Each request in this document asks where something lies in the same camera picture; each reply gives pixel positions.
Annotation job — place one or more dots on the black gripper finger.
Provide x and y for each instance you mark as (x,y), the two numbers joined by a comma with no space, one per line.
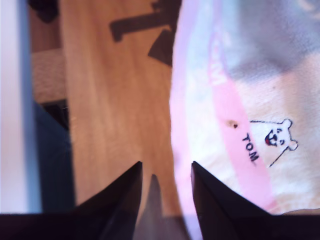
(120,200)
(212,200)

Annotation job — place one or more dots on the white pink tea towel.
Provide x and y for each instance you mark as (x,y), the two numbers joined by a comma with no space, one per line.
(250,100)

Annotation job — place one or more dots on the white board with orange logo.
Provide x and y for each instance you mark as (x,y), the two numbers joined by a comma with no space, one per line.
(12,100)

